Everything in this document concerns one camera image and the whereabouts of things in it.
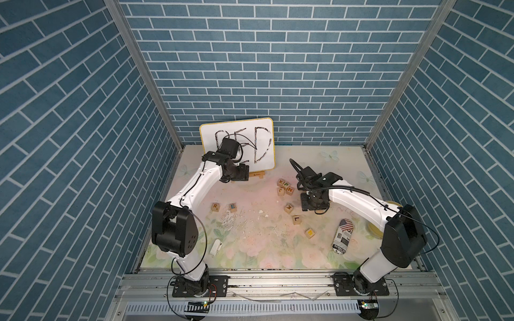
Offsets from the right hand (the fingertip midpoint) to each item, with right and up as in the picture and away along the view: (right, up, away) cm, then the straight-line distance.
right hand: (308, 206), depth 86 cm
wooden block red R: (-42, -2, +7) cm, 43 cm away
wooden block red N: (-7, +5, +13) cm, 15 cm away
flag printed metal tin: (+14, -12, -3) cm, 19 cm away
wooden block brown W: (-8, -2, +7) cm, 11 cm away
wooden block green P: (-9, +8, +15) cm, 19 cm away
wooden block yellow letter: (0, -11, -1) cm, 11 cm away
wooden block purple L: (-5, -7, +3) cm, 9 cm away
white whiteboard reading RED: (-24, +32, +10) cm, 41 cm away
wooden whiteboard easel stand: (-22, +13, +17) cm, 30 cm away
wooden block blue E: (-34, -2, +7) cm, 35 cm away
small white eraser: (-39, -16, -6) cm, 43 cm away
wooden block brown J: (-11, +4, +13) cm, 18 cm away
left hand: (-27, +13, +1) cm, 30 cm away
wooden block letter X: (-11, +9, +16) cm, 21 cm away
